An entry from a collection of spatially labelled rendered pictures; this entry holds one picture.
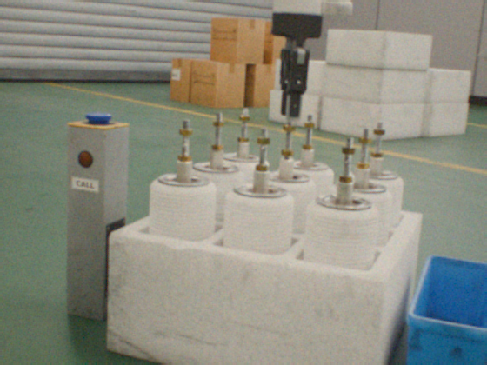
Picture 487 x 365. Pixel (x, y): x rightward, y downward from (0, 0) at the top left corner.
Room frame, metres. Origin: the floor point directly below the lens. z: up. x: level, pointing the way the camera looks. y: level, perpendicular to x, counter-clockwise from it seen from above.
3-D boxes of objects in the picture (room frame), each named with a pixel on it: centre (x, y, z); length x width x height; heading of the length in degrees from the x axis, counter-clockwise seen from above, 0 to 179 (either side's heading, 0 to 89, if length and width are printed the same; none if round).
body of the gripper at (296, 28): (1.03, -0.06, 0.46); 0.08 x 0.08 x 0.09
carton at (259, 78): (4.94, 0.01, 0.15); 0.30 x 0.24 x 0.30; 42
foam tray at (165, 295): (1.03, -0.06, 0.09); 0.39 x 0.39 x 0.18; 70
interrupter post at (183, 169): (0.96, 0.09, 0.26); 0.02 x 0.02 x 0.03
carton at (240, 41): (4.82, 0.14, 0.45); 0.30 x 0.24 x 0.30; 43
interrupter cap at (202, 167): (1.07, 0.05, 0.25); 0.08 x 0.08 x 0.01
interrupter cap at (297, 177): (1.03, -0.06, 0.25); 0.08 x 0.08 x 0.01
